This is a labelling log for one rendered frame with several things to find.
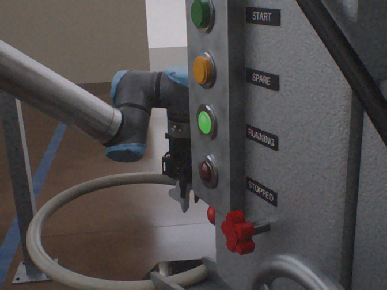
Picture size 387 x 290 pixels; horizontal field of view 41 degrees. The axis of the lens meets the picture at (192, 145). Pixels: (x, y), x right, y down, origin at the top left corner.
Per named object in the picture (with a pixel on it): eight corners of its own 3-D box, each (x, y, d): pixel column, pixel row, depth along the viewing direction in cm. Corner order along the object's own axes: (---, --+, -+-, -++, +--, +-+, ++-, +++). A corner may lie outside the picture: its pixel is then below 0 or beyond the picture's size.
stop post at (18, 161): (58, 259, 277) (30, 60, 242) (52, 281, 259) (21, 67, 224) (20, 263, 276) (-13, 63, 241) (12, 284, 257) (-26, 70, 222)
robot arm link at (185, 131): (209, 114, 129) (189, 126, 122) (209, 132, 131) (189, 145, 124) (179, 108, 134) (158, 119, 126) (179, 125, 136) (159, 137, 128)
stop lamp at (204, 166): (220, 184, 51) (220, 161, 50) (208, 187, 50) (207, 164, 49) (208, 176, 53) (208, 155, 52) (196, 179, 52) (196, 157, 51)
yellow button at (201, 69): (215, 85, 47) (214, 57, 46) (205, 86, 47) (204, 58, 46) (201, 80, 49) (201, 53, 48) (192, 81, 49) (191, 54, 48)
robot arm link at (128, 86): (105, 101, 120) (156, 103, 119) (113, 61, 125) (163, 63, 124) (114, 121, 129) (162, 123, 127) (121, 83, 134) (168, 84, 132)
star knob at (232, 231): (281, 250, 46) (283, 211, 44) (241, 264, 44) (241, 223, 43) (258, 233, 49) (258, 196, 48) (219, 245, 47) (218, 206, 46)
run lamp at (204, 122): (219, 136, 49) (219, 111, 48) (207, 138, 48) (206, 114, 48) (207, 129, 51) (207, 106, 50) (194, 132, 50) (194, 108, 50)
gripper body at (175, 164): (177, 166, 140) (176, 125, 135) (204, 173, 136) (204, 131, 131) (161, 177, 134) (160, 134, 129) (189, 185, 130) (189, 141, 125)
